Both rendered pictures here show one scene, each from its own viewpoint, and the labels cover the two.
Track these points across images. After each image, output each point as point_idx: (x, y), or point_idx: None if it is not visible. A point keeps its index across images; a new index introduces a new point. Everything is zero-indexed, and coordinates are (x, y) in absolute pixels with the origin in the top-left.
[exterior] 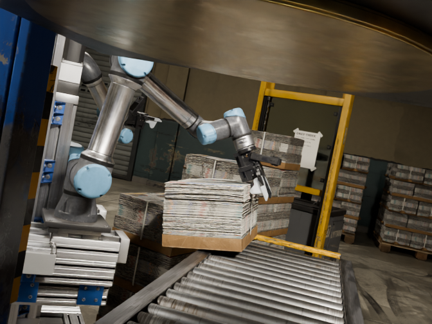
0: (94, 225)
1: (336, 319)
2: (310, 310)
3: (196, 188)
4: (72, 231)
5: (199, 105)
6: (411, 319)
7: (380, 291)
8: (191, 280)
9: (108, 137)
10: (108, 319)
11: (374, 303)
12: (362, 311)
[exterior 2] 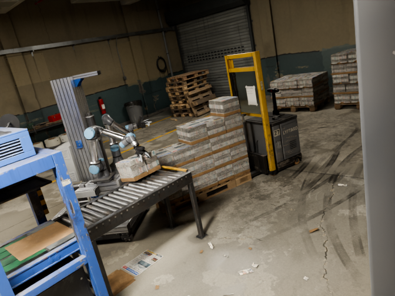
0: (104, 179)
1: (126, 204)
2: (123, 202)
3: (120, 164)
4: (101, 181)
5: (285, 41)
6: (346, 167)
7: (352, 148)
8: (104, 197)
9: (92, 157)
10: (65, 214)
11: (334, 159)
12: (315, 167)
